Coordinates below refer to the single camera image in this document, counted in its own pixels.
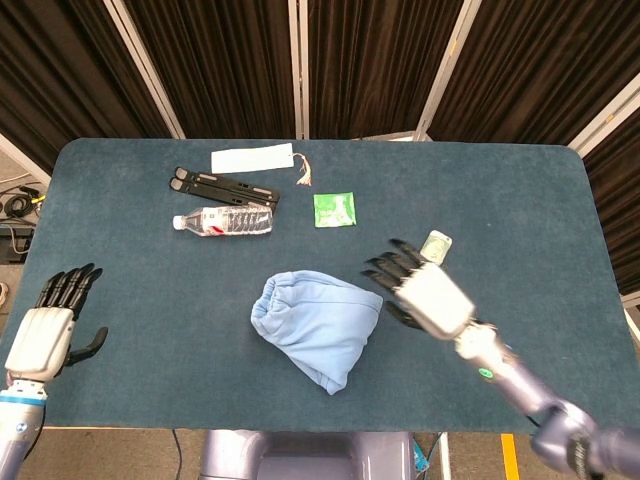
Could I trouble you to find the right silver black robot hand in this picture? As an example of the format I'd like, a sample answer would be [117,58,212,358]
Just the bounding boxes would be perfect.
[360,238,476,342]

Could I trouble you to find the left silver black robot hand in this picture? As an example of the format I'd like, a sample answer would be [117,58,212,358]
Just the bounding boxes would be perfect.
[4,263,109,385]

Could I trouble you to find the light blue sweatpants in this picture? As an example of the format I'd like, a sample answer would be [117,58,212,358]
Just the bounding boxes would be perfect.
[249,269,384,396]

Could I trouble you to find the purple grey robot base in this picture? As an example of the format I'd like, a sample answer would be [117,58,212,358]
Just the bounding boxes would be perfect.
[199,429,419,480]

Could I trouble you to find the black box on floor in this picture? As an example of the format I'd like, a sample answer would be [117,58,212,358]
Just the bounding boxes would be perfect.
[0,224,36,264]

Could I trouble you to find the green square packet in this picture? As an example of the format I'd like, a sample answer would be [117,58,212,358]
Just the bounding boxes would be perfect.
[312,191,358,229]

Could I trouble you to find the white table leg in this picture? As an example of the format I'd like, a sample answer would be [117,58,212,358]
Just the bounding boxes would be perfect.
[438,432,452,480]

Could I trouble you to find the yellow floor tape strip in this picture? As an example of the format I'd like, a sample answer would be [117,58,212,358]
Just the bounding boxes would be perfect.
[501,433,518,480]

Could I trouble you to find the clear plastic water bottle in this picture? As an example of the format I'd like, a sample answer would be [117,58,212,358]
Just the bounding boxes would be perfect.
[172,205,275,237]

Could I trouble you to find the pale bookmark with tassel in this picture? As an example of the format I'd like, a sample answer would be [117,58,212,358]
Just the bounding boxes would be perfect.
[210,142,314,187]

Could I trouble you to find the black folding stand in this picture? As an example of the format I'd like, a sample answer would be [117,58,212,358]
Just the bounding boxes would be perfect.
[168,167,281,206]

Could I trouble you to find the black coiled floor cables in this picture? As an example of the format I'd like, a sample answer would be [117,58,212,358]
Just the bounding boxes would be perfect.
[0,182,49,220]

